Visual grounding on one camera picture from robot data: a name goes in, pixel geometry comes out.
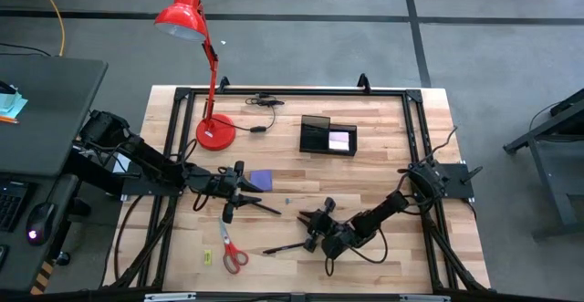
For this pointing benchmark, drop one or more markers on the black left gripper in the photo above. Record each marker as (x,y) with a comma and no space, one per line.
(214,183)

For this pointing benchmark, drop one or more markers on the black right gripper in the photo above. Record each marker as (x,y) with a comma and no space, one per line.
(335,238)

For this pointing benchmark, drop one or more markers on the purple sticky note pad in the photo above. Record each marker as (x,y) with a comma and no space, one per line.
(261,180)

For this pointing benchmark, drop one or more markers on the black pen with scale print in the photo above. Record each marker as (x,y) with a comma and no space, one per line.
(283,248)

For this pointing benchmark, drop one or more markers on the small yellow eraser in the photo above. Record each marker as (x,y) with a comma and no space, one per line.
(208,257)

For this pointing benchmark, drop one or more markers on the pink sticky note pad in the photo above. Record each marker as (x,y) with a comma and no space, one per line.
(339,141)

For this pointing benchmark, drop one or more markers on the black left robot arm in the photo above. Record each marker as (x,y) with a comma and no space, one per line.
(150,160)

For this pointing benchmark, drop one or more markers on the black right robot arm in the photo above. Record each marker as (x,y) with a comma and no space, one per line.
(388,208)

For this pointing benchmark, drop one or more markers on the black mesh desk organizer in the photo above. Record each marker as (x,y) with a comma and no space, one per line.
(315,138)

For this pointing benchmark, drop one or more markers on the red desk lamp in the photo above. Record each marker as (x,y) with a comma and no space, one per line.
(215,133)

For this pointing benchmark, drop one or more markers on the white paper sheet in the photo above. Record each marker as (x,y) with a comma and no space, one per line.
(119,165)

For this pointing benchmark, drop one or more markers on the black caster wheel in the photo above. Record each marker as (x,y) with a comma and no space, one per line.
(63,258)

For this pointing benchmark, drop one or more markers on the black computer mouse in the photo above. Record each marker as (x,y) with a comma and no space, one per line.
(41,220)

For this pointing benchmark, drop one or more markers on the dark grey raised desk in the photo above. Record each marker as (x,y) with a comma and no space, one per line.
(55,110)

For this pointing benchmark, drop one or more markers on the black keyboard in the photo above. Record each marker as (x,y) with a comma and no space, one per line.
(11,206)

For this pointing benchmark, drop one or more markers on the dark grey low desk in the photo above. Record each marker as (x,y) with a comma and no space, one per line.
(20,258)

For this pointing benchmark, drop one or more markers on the black side table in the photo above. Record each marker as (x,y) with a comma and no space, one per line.
(554,192)

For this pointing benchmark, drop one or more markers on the orange pencil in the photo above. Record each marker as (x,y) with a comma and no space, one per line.
(9,120)

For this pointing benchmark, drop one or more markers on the teal paper stack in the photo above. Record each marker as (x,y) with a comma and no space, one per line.
(11,106)

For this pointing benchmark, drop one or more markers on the black aluminium table frame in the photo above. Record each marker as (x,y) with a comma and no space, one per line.
(296,92)

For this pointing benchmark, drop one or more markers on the silver metal bracket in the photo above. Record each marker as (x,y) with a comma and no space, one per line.
(424,298)
(169,297)

